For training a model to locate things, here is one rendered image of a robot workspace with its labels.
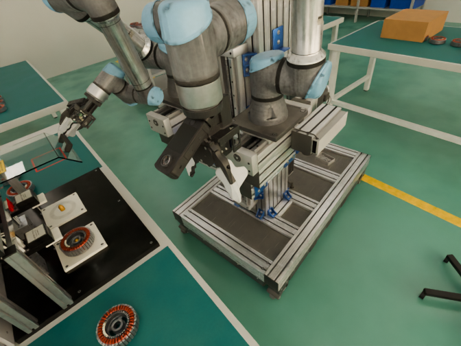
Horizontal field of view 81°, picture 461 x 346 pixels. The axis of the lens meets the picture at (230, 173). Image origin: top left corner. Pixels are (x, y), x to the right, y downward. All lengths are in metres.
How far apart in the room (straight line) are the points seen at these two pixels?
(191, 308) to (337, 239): 1.27
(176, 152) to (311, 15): 0.53
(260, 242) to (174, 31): 1.38
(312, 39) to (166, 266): 0.83
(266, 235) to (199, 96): 1.31
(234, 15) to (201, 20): 0.09
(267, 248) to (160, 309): 0.85
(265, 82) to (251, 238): 1.00
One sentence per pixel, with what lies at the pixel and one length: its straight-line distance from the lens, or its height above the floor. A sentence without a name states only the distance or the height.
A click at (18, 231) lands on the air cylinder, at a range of 1.33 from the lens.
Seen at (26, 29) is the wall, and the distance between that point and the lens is 6.25.
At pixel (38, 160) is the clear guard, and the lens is 1.14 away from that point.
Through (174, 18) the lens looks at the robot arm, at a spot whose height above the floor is 1.49.
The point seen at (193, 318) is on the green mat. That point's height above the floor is 0.75.
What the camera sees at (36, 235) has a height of 0.92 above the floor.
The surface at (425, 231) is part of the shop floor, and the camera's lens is 2.18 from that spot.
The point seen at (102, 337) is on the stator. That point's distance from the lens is 0.93.
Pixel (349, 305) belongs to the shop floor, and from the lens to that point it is 1.75.
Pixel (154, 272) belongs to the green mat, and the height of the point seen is 0.75.
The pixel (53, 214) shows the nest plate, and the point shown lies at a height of 0.78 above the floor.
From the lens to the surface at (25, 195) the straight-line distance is 1.29.
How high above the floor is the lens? 1.56
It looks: 40 degrees down
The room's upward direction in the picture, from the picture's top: 9 degrees counter-clockwise
